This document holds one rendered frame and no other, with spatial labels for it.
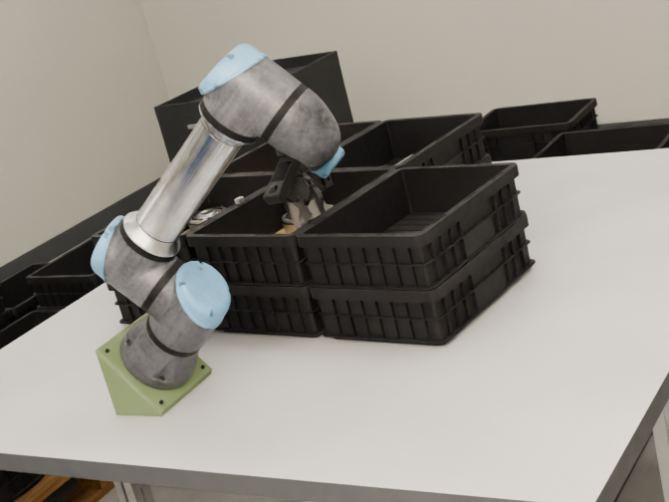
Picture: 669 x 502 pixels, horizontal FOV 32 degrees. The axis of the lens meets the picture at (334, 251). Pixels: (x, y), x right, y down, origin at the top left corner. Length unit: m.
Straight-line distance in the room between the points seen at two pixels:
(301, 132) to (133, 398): 0.64
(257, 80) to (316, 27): 4.39
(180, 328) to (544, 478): 0.76
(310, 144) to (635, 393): 0.66
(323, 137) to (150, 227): 0.36
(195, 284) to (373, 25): 4.13
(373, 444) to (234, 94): 0.62
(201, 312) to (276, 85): 0.45
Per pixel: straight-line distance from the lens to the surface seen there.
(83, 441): 2.25
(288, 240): 2.29
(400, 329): 2.24
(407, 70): 6.13
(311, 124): 1.94
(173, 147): 4.36
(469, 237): 2.25
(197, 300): 2.11
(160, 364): 2.22
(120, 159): 6.68
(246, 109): 1.95
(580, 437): 1.82
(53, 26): 6.43
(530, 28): 5.81
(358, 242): 2.19
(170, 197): 2.07
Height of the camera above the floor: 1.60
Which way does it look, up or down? 18 degrees down
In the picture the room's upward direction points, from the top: 14 degrees counter-clockwise
